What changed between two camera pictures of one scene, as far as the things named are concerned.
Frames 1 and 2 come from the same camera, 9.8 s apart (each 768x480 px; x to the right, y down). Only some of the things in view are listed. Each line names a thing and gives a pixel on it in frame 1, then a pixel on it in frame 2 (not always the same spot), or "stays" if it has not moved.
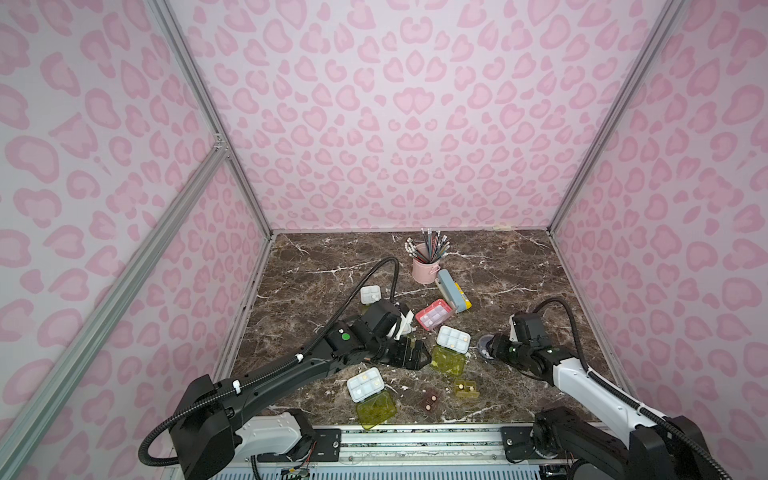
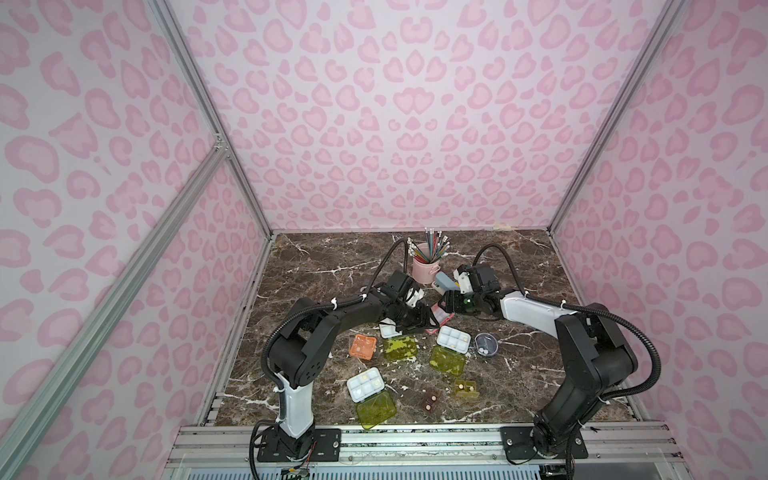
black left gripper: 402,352 → 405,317
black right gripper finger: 499,347 → 448,300
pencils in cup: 435,243 stays
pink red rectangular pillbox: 434,314 stays
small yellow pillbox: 466,389 stays
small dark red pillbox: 431,400 stays
